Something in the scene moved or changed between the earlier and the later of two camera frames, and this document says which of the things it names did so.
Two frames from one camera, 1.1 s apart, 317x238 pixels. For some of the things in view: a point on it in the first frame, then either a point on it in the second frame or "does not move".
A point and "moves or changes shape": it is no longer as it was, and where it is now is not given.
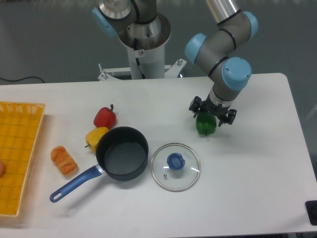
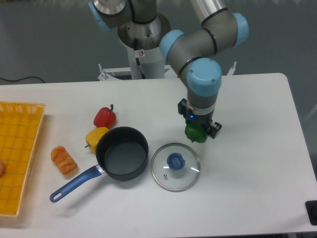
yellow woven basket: [20, 126] does not move
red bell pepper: [105, 117] does not move
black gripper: [209, 106] to [191, 117]
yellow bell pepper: [93, 136] does not move
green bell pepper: [206, 123] moves or changes shape
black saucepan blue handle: [122, 153] does not move
